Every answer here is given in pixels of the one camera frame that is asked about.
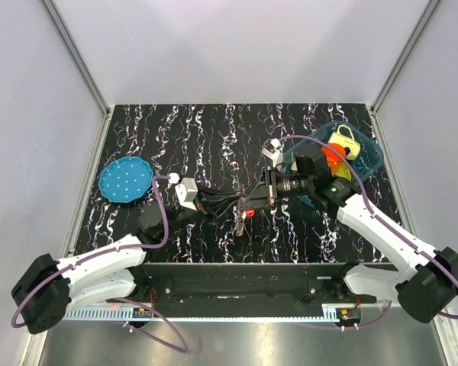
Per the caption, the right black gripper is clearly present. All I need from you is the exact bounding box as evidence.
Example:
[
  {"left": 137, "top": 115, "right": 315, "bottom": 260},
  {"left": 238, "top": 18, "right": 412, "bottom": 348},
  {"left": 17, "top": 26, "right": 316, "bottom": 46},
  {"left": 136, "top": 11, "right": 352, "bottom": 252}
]
[{"left": 240, "top": 165, "right": 314, "bottom": 211}]

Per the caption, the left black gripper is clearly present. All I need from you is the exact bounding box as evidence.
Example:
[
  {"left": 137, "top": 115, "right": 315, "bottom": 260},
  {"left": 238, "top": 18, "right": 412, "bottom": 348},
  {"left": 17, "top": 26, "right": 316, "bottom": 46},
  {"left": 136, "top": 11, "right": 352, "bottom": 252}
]
[{"left": 163, "top": 184, "right": 240, "bottom": 236}]

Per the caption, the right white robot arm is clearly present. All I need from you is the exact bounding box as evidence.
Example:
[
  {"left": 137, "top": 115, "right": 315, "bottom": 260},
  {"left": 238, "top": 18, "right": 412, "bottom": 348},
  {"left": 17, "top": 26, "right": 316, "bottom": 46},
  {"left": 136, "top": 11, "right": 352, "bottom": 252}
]
[{"left": 244, "top": 140, "right": 458, "bottom": 323}]

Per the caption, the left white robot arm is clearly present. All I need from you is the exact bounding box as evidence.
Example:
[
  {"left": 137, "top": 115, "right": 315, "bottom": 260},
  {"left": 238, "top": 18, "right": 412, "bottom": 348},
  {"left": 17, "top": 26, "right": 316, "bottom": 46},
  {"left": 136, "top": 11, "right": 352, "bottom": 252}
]
[{"left": 11, "top": 184, "right": 241, "bottom": 334}]

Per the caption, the orange plastic cup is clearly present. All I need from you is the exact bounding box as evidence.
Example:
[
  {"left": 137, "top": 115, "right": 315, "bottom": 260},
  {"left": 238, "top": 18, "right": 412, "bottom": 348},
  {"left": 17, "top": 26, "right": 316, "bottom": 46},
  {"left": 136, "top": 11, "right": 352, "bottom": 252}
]
[{"left": 321, "top": 143, "right": 347, "bottom": 165}]

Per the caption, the yellow plate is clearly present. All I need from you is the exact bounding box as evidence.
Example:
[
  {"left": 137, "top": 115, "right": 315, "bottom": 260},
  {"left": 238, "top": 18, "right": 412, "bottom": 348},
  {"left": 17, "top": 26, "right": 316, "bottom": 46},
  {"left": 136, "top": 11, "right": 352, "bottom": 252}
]
[{"left": 331, "top": 162, "right": 353, "bottom": 181}]

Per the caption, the blue dotted plate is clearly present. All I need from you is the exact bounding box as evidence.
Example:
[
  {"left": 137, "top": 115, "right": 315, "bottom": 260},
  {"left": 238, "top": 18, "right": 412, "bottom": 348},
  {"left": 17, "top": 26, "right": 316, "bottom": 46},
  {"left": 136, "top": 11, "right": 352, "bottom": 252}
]
[{"left": 98, "top": 156, "right": 153, "bottom": 204}]

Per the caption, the yellow toy handbag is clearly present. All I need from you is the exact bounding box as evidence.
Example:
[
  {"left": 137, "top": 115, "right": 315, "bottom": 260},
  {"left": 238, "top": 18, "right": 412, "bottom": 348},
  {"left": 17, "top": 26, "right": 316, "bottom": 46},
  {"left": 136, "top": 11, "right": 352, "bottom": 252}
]
[{"left": 328, "top": 124, "right": 361, "bottom": 161}]

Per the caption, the teal plastic tray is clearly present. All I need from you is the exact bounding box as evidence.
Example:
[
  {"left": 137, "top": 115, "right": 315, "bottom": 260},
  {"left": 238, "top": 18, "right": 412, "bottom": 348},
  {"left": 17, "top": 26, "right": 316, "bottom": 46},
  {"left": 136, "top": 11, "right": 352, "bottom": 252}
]
[{"left": 283, "top": 120, "right": 384, "bottom": 186}]

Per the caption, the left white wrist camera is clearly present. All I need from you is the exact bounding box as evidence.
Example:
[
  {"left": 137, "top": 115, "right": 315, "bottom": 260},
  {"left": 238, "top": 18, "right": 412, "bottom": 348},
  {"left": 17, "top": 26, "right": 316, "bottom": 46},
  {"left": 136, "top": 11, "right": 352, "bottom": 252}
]
[{"left": 175, "top": 178, "right": 198, "bottom": 210}]

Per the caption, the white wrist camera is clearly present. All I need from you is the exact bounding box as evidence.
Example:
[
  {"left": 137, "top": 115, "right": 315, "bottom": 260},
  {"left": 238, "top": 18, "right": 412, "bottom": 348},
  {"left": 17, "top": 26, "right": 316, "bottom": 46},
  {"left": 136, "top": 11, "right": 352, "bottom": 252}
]
[
  {"left": 262, "top": 138, "right": 283, "bottom": 168},
  {"left": 175, "top": 178, "right": 198, "bottom": 210}
]

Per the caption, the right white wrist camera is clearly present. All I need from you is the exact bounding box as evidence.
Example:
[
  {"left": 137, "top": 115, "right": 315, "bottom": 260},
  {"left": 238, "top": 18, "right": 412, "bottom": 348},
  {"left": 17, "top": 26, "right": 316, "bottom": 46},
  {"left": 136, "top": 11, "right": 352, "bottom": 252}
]
[{"left": 262, "top": 138, "right": 283, "bottom": 168}]

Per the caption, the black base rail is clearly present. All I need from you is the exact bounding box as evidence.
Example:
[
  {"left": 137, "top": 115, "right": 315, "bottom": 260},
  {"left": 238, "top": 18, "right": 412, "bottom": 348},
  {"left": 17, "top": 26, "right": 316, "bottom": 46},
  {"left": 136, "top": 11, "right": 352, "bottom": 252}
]
[{"left": 128, "top": 263, "right": 376, "bottom": 304}]

